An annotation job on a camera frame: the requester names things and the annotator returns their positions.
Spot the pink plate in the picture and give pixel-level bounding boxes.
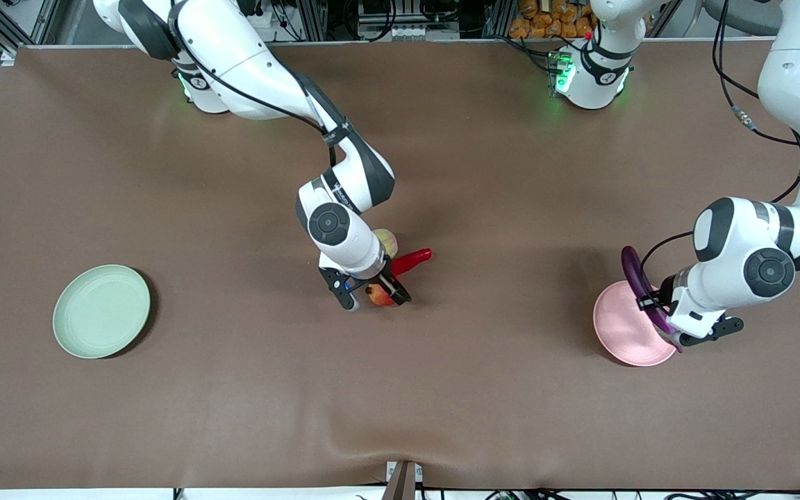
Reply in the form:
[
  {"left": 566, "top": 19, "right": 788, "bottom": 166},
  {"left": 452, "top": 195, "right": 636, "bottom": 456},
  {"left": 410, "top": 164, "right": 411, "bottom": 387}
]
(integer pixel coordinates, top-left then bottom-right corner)
[{"left": 592, "top": 280, "right": 682, "bottom": 367}]

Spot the grey table edge clamp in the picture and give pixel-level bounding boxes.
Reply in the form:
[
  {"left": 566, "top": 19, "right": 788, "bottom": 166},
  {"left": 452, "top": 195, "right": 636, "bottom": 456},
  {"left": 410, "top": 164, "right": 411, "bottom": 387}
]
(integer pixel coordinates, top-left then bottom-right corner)
[{"left": 381, "top": 460, "right": 424, "bottom": 500}]

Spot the red chili pepper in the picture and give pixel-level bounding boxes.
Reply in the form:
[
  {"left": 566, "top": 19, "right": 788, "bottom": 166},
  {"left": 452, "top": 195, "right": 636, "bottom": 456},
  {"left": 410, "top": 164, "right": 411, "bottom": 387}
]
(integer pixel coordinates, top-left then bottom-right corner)
[{"left": 390, "top": 248, "right": 434, "bottom": 277}]

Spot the white terminal block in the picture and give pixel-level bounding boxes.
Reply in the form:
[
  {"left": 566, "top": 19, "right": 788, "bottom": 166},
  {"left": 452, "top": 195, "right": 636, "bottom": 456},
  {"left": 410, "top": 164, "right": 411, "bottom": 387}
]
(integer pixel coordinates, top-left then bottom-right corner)
[{"left": 387, "top": 24, "right": 444, "bottom": 41}]

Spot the bag of orange items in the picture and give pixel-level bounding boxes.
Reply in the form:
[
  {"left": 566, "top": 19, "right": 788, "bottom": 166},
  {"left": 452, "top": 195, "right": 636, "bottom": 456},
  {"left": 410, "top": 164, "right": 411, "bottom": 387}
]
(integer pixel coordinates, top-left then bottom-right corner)
[{"left": 509, "top": 0, "right": 594, "bottom": 40}]

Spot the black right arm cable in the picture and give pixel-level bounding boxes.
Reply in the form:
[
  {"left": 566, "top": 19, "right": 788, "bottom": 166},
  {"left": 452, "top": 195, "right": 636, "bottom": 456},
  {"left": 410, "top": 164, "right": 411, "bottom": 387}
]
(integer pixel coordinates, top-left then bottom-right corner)
[{"left": 167, "top": 0, "right": 345, "bottom": 167}]

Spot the grey chair seat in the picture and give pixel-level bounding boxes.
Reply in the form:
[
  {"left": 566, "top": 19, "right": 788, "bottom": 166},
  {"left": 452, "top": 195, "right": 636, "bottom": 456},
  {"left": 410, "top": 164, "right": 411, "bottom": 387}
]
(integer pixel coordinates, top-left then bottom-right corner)
[{"left": 702, "top": 0, "right": 783, "bottom": 35}]

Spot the light green plate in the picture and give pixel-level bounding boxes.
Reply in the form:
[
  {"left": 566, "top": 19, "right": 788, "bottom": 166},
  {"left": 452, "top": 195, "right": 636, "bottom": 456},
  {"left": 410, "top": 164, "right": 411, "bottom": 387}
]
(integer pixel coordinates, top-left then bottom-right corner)
[{"left": 52, "top": 264, "right": 151, "bottom": 360}]

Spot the green pink peach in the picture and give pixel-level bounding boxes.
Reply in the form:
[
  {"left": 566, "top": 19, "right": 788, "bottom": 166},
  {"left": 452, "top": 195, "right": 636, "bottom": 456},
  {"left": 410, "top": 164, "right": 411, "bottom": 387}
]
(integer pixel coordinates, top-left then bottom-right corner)
[{"left": 372, "top": 228, "right": 399, "bottom": 259}]

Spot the brown table cloth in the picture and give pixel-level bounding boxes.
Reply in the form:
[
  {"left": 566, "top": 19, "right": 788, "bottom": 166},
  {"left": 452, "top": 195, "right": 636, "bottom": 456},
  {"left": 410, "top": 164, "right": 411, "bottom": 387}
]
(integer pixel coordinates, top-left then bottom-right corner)
[{"left": 0, "top": 40, "right": 800, "bottom": 490}]

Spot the purple eggplant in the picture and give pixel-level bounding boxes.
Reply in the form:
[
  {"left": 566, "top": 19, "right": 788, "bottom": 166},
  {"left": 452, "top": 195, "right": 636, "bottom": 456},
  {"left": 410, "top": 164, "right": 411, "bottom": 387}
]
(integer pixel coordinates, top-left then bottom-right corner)
[{"left": 621, "top": 246, "right": 683, "bottom": 353}]

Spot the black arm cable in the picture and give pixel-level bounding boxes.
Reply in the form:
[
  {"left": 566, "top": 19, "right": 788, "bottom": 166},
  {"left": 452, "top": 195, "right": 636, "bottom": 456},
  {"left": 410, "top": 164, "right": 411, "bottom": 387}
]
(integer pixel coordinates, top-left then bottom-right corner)
[
  {"left": 167, "top": 0, "right": 345, "bottom": 167},
  {"left": 640, "top": 0, "right": 800, "bottom": 299}
]

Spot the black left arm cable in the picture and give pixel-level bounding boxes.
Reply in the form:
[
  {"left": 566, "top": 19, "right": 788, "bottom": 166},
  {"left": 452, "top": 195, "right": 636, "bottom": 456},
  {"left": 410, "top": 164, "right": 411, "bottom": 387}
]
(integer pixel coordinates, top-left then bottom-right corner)
[{"left": 640, "top": 0, "right": 800, "bottom": 299}]

